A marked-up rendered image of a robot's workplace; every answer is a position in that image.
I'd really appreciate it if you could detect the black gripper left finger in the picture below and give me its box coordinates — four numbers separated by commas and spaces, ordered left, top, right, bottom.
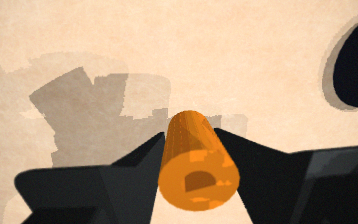
14, 132, 165, 224

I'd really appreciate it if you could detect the orange knob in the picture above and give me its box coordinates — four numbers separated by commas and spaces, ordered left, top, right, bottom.
158, 110, 240, 211

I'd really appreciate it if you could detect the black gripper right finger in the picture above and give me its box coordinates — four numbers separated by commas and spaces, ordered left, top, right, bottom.
214, 128, 358, 224

